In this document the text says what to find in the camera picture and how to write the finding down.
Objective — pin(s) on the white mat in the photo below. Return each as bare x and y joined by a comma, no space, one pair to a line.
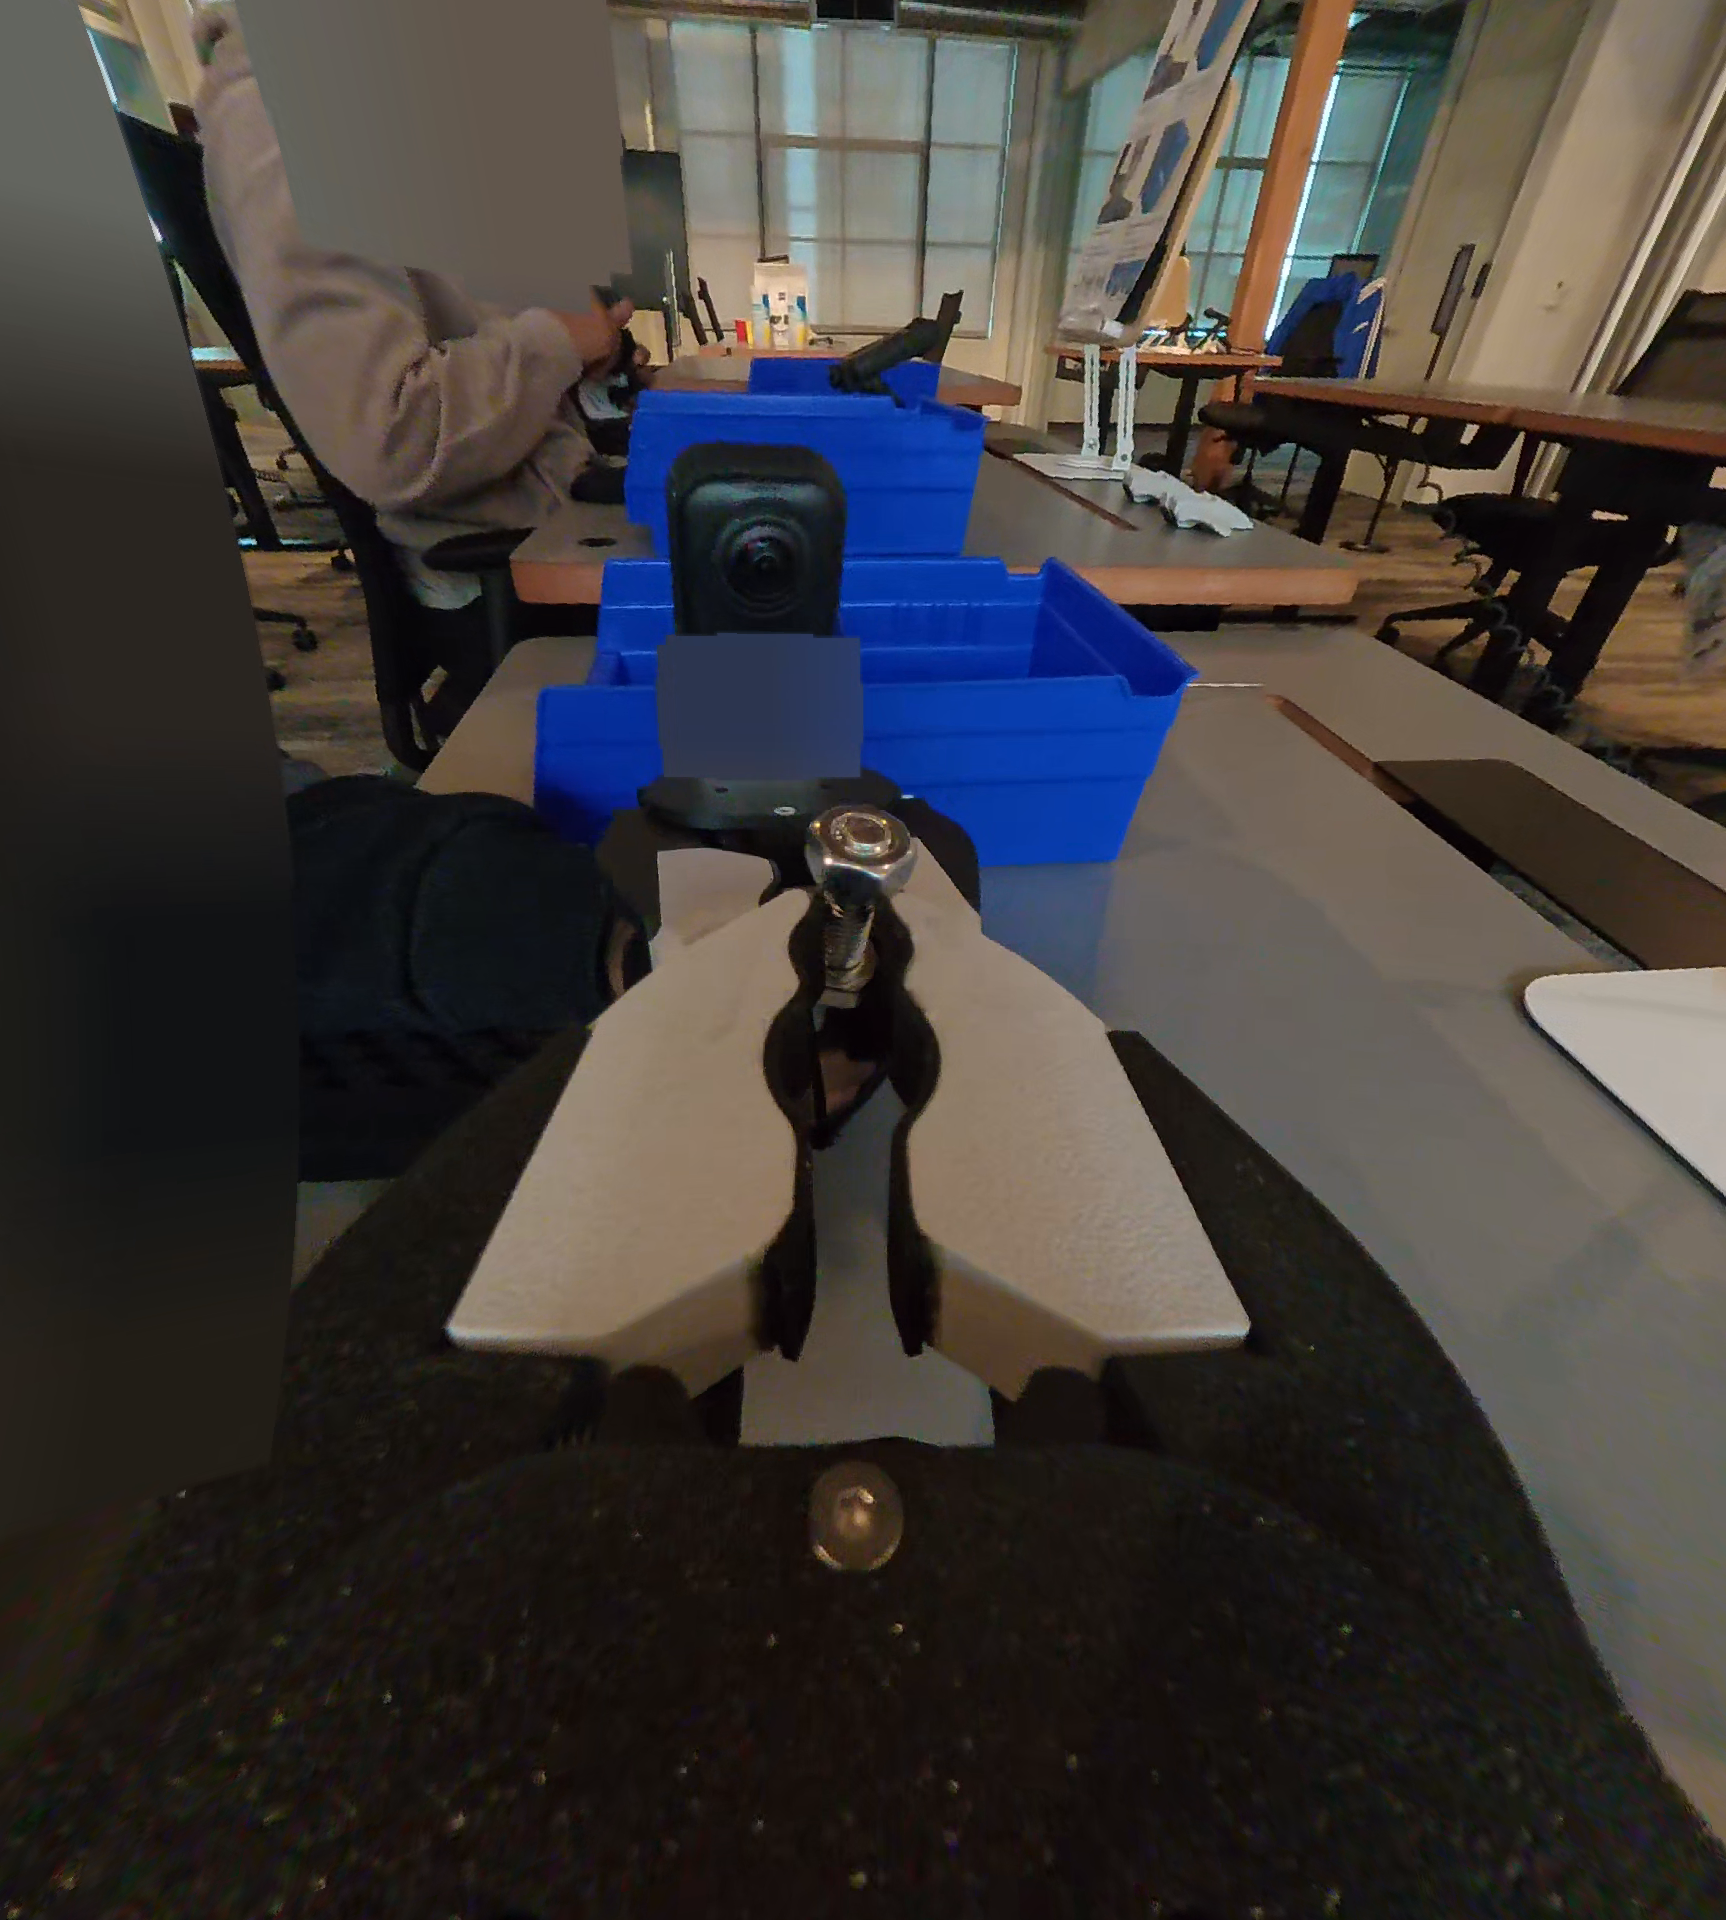
1674,1081

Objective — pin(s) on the blue plastic bin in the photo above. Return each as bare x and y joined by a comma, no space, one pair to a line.
787,376
1013,751
802,480

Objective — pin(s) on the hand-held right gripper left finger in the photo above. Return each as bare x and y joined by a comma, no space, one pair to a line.
623,1201

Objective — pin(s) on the poster board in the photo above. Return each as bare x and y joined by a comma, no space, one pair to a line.
1146,168

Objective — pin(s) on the white lattice stand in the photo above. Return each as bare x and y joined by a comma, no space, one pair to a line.
1098,405

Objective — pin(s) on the person's left forearm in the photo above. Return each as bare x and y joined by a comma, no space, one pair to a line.
442,959

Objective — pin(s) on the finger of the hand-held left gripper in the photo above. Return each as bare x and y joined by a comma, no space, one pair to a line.
699,910

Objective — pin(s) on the silver hex nut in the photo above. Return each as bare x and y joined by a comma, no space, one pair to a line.
857,853

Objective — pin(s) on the black monitor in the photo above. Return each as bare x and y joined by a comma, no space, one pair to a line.
654,227

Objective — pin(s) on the wooden column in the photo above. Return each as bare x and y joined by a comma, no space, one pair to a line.
1298,149

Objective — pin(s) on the white plastic parts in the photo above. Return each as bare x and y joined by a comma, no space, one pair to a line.
1193,503

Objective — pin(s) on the white supply box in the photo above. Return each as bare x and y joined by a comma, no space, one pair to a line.
780,306

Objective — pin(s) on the black handheld tool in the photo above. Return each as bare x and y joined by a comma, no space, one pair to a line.
886,361

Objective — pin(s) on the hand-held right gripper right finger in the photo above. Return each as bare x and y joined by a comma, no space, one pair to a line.
1056,1201

